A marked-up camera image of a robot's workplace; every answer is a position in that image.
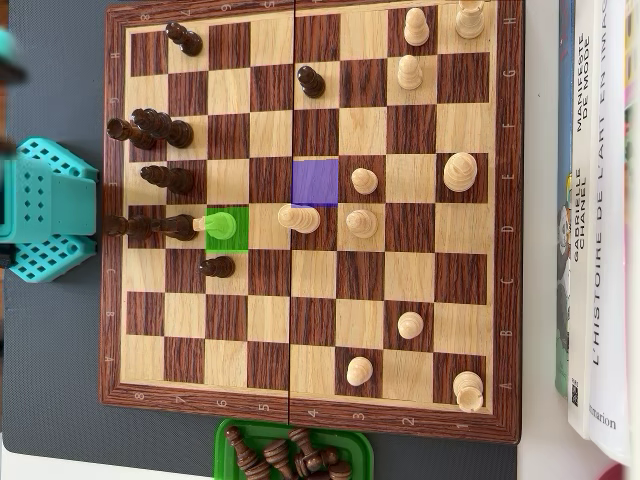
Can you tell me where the light wooden knight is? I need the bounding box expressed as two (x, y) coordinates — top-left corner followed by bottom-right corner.
(192, 209), (237, 241)

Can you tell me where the light wooden queen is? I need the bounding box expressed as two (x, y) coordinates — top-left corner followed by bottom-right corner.
(277, 203), (321, 235)

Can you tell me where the light wooden bishop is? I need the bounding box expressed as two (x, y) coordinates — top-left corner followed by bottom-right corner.
(345, 209), (379, 239)

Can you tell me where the light wooden pawn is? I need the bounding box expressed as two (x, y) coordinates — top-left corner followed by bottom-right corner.
(403, 7), (431, 47)
(346, 355), (374, 387)
(350, 167), (379, 196)
(397, 311), (425, 340)
(397, 54), (424, 91)

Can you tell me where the wooden folding chessboard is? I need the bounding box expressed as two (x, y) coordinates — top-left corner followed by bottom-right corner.
(98, 0), (525, 446)

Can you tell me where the dark wooden pawn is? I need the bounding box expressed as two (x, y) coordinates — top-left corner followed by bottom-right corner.
(199, 255), (236, 280)
(165, 21), (205, 58)
(296, 64), (327, 99)

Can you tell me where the dark wooden bishop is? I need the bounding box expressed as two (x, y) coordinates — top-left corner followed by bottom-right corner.
(149, 213), (199, 245)
(139, 165), (195, 196)

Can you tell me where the light wooden king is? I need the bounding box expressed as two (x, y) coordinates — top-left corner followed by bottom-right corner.
(443, 151), (478, 193)

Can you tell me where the dark wooden queen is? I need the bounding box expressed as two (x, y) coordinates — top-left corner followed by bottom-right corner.
(130, 108), (194, 150)

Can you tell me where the dark wooden king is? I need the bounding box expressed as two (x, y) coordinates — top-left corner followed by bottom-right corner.
(103, 213), (166, 241)

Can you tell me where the light wooden rook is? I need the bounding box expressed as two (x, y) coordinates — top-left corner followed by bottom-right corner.
(455, 0), (487, 40)
(452, 370), (485, 413)

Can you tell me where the green plastic tray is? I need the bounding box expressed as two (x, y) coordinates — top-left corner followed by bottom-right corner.
(213, 418), (375, 480)

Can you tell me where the dark wooden rook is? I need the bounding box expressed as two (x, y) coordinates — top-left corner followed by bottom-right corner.
(106, 117), (159, 151)

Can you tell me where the blue illustrated book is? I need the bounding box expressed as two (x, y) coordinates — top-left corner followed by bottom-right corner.
(553, 0), (576, 399)

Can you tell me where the white Gabrielle Chanel book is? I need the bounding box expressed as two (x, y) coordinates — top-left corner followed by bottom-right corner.
(567, 0), (607, 440)

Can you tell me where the dark grey mat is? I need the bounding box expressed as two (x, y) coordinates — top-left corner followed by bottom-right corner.
(2, 0), (519, 480)

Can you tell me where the white art history book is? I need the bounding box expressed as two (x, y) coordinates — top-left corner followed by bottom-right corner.
(587, 0), (640, 466)

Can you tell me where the pink object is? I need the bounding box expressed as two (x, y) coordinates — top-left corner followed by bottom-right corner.
(594, 462), (640, 480)

